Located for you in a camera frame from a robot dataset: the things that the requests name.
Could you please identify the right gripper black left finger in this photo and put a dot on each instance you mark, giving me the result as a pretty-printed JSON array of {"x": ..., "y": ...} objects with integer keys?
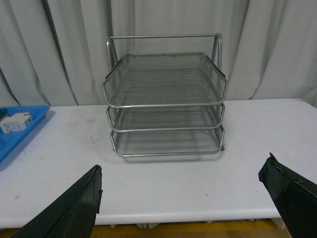
[{"x": 73, "y": 214}]

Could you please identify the blue plastic tray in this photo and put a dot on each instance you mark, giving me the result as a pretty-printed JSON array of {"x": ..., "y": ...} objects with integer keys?
[{"x": 9, "y": 141}]

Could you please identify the white circuit breaker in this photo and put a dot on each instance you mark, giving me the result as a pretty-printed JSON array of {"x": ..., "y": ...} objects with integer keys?
[{"x": 16, "y": 123}]

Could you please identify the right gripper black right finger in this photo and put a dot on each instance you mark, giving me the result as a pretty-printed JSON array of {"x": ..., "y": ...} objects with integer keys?
[{"x": 294, "y": 196}]

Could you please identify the grey curtain backdrop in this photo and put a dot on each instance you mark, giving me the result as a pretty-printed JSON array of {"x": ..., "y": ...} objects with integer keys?
[{"x": 53, "y": 52}]

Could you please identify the silver mesh three-tier rack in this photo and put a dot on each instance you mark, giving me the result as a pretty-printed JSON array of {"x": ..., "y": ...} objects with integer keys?
[{"x": 166, "y": 104}]

